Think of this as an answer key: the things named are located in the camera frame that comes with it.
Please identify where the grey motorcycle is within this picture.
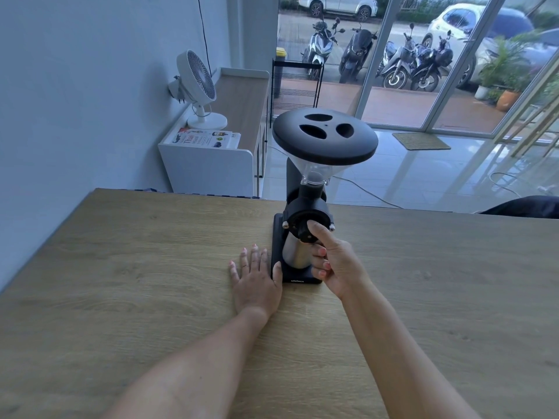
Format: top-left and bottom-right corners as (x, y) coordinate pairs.
(377, 23), (421, 90)

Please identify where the black motorcycle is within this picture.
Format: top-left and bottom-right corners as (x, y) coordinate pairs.
(411, 30), (455, 93)

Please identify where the person's left forearm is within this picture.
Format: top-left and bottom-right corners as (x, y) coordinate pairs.
(102, 306), (272, 419)

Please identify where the steel dosing cup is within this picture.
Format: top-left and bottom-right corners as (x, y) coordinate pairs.
(282, 233), (316, 272)

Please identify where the black wire rack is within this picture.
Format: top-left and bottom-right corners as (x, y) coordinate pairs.
(270, 57), (325, 128)

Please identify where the white pickup truck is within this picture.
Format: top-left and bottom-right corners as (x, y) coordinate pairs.
(298, 0), (379, 22)

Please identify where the black wall cable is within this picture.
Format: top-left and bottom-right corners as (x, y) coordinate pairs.
(197, 0), (213, 75)

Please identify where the white wood-top cabinet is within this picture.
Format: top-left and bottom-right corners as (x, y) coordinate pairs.
(158, 67), (271, 198)

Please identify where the person's right forearm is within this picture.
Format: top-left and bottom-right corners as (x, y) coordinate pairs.
(338, 278), (482, 419)

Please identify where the person's left hand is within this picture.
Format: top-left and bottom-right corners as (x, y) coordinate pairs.
(228, 245), (284, 321)

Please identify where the glass door frame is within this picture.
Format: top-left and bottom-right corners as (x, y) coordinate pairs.
(354, 0), (512, 136)

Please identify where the beige door mat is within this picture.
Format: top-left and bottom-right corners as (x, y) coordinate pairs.
(391, 132), (452, 151)

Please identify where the person's right hand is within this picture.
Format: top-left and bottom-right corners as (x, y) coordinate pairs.
(307, 220), (372, 301)

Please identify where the white and black scooter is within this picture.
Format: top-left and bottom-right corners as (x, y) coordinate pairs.
(301, 13), (346, 80)

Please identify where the green potted plant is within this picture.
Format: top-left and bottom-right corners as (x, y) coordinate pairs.
(474, 32), (544, 105)

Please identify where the white printed magazine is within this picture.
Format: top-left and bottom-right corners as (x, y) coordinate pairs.
(168, 128), (242, 150)

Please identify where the white desk fan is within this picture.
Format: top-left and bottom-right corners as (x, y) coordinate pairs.
(168, 49), (228, 131)

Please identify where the white hatchback car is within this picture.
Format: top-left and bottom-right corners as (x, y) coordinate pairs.
(421, 3), (537, 90)

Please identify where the orange plant pot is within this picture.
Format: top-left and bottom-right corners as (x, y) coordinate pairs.
(495, 89), (521, 112)

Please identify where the black chair back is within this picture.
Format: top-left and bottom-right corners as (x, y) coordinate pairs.
(477, 195), (559, 220)

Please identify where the white floor cable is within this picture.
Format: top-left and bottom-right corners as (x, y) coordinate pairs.
(488, 171), (552, 198)

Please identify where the light wooden slat frame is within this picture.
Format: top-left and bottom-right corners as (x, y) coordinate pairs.
(493, 61), (559, 158)

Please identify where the black coffee grinder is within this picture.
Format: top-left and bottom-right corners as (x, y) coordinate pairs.
(271, 109), (379, 285)

